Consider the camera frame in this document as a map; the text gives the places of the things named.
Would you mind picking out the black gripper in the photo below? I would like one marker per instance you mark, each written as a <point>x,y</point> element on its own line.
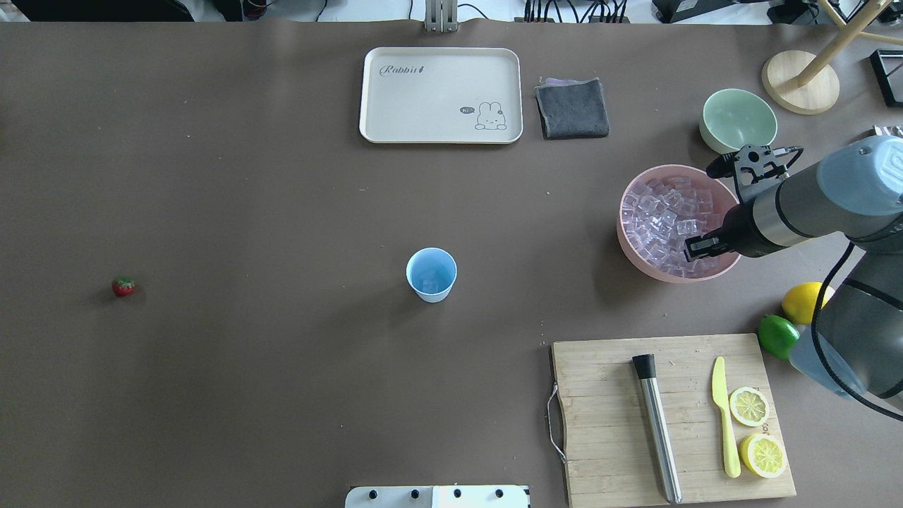
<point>738,231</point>

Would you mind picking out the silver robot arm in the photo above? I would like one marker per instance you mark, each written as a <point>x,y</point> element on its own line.
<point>854,346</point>

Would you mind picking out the pile of clear ice cubes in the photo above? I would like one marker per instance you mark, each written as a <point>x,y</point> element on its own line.
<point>659,214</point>

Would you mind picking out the wooden cup stand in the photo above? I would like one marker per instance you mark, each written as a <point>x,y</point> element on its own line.
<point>805,83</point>

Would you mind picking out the metal ice scoop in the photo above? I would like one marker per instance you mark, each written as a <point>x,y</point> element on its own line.
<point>895,131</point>

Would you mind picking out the light blue plastic cup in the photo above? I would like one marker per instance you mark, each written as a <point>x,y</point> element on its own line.
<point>431,272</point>

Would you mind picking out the pink bowl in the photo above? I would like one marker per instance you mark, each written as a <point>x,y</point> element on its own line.
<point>725,200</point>

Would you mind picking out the yellow lemon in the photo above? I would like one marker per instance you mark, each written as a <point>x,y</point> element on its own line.
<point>799,303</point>

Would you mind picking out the green lime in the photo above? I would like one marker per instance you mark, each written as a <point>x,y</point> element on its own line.
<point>777,335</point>

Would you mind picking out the steel muddler black tip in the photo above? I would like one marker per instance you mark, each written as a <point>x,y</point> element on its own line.
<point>646,372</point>

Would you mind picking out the green bowl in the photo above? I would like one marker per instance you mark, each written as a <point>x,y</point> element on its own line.
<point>733,118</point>

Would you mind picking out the yellow plastic knife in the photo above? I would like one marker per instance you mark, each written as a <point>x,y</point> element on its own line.
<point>718,392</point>

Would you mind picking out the lemon slice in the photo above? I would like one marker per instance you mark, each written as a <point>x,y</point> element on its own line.
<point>749,406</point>
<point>763,455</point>

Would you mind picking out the grey folded cloth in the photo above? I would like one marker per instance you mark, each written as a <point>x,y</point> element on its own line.
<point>571,109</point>

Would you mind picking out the wooden cutting board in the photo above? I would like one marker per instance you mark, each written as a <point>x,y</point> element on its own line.
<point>610,455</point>

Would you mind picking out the cream rabbit tray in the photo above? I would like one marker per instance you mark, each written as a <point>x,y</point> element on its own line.
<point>441,95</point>

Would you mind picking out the red strawberry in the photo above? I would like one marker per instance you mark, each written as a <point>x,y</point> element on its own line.
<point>123,286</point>

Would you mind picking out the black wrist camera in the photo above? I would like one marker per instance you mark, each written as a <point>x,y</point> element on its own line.
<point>754,169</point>

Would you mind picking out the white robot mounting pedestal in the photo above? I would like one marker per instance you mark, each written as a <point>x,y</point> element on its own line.
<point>439,496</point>

